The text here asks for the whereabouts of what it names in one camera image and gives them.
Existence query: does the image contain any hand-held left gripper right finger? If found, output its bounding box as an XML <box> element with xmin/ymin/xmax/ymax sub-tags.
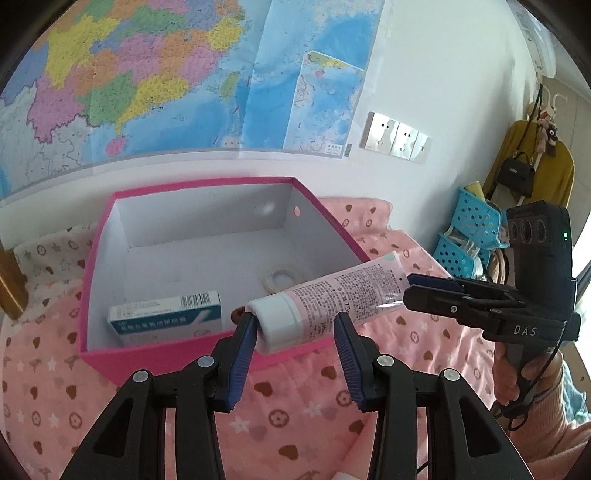
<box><xmin>333</xmin><ymin>311</ymin><xmax>522</xmax><ymax>480</ymax></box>

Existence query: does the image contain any small plush toy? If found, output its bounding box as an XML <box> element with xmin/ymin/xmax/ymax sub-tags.
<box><xmin>538</xmin><ymin>108</ymin><xmax>561</xmax><ymax>153</ymax></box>

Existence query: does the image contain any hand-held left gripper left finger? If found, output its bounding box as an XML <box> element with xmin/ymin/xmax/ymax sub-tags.
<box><xmin>60</xmin><ymin>311</ymin><xmax>259</xmax><ymax>480</ymax></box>

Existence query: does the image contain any blue perforated plastic basket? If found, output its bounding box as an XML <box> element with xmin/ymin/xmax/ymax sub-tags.
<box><xmin>434</xmin><ymin>233</ymin><xmax>483</xmax><ymax>278</ymax></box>
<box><xmin>455</xmin><ymin>187</ymin><xmax>504</xmax><ymax>245</ymax></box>

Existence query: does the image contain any colourful wall map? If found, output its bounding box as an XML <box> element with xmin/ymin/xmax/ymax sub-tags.
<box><xmin>0</xmin><ymin>0</ymin><xmax>386</xmax><ymax>201</ymax></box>

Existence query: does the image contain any wooden bed frame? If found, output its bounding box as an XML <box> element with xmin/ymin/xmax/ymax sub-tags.
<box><xmin>0</xmin><ymin>240</ymin><xmax>26</xmax><ymax>321</ymax></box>

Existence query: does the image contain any pink printed blanket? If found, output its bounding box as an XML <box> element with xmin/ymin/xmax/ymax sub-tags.
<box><xmin>0</xmin><ymin>196</ymin><xmax>522</xmax><ymax>480</ymax></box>

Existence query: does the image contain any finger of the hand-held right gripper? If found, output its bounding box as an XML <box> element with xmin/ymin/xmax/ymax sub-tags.
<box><xmin>403</xmin><ymin>285</ymin><xmax>527</xmax><ymax>330</ymax></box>
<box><xmin>406</xmin><ymin>273</ymin><xmax>513</xmax><ymax>296</ymax></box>

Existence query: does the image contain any pink cardboard box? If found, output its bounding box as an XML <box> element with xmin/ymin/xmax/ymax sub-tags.
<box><xmin>79</xmin><ymin>176</ymin><xmax>372</xmax><ymax>386</ymax></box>

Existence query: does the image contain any white and teal medicine box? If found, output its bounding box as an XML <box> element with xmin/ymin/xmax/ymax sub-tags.
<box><xmin>108</xmin><ymin>291</ymin><xmax>223</xmax><ymax>348</ymax></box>

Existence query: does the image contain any yellow hanging garment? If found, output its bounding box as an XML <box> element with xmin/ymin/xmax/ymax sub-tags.
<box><xmin>482</xmin><ymin>120</ymin><xmax>575</xmax><ymax>217</ymax></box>

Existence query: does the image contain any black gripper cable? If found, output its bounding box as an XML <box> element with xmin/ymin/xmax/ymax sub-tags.
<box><xmin>492</xmin><ymin>339</ymin><xmax>566</xmax><ymax>421</ymax></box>

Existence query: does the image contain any white tape roll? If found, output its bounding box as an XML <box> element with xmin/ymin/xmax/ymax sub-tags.
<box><xmin>259</xmin><ymin>267</ymin><xmax>296</xmax><ymax>292</ymax></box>

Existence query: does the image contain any person's right hand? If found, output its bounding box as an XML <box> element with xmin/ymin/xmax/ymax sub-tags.
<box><xmin>493</xmin><ymin>344</ymin><xmax>566</xmax><ymax>409</ymax></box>

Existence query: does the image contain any pink and white tube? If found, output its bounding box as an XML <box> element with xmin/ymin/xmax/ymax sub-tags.
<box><xmin>245</xmin><ymin>253</ymin><xmax>407</xmax><ymax>355</ymax></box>

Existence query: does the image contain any black handbag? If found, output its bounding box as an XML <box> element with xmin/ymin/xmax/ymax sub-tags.
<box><xmin>498</xmin><ymin>152</ymin><xmax>536</xmax><ymax>197</ymax></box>

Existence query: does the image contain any white air conditioner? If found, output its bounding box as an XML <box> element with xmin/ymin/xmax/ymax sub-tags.
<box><xmin>512</xmin><ymin>0</ymin><xmax>559</xmax><ymax>77</ymax></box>

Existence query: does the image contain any white wall socket panel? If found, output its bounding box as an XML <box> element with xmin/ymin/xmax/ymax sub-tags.
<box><xmin>359</xmin><ymin>111</ymin><xmax>432</xmax><ymax>163</ymax></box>

